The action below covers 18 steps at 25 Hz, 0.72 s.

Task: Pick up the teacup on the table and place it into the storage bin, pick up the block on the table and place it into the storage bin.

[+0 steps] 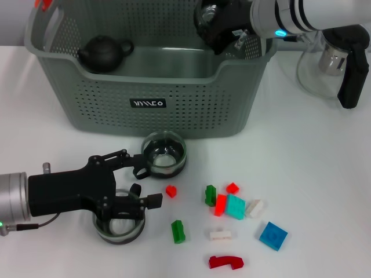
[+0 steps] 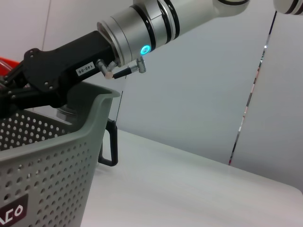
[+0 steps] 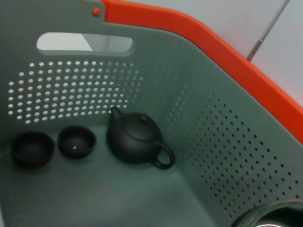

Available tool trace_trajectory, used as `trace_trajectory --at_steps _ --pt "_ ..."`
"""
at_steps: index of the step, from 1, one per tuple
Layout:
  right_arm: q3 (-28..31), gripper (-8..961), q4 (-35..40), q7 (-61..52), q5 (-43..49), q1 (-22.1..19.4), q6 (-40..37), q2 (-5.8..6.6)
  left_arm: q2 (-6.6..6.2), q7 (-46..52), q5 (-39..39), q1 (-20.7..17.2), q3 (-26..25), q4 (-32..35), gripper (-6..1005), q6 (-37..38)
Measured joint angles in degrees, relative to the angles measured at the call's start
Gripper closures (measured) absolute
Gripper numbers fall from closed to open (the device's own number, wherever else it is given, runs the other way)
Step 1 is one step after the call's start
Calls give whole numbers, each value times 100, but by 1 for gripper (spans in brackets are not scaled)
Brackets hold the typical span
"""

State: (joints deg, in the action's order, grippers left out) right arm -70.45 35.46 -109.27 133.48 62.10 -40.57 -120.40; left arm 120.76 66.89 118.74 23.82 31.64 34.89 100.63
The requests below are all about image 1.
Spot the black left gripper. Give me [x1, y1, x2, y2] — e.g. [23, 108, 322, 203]
[27, 149, 163, 221]

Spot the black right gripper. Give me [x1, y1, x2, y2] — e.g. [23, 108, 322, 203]
[199, 0, 254, 56]

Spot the glass teacup black base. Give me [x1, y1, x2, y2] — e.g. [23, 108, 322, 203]
[132, 130, 188, 180]
[193, 2, 230, 38]
[92, 182, 146, 246]

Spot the grey perforated storage bin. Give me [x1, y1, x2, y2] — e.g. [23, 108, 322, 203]
[24, 0, 279, 139]

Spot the green toy brick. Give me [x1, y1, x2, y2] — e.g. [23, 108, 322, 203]
[204, 184, 218, 207]
[170, 220, 187, 244]

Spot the long orange-red toy brick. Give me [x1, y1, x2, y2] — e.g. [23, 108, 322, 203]
[213, 193, 228, 217]

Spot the white toy brick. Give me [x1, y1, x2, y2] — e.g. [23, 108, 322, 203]
[245, 199, 265, 218]
[209, 229, 234, 242]

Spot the teal flat toy brick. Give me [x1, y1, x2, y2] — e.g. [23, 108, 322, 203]
[225, 194, 247, 221]

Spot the black clay teapot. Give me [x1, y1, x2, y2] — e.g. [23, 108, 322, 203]
[77, 35, 135, 74]

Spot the dark red curved brick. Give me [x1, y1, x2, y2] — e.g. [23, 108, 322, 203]
[208, 255, 245, 270]

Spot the blue square toy brick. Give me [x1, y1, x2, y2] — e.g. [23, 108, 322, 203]
[259, 221, 289, 252]

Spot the right gripper cable with plug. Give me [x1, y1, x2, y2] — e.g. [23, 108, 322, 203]
[236, 28, 250, 50]

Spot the gripper cable with plug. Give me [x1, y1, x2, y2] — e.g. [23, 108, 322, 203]
[0, 213, 60, 237]
[236, 28, 250, 50]

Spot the left gripper cable with plug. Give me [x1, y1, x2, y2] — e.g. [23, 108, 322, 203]
[0, 213, 60, 237]

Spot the glass pitcher black handle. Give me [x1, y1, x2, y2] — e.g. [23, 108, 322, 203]
[296, 24, 370, 109]

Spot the orange bin handle clip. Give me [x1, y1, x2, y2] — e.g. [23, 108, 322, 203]
[34, 0, 53, 12]

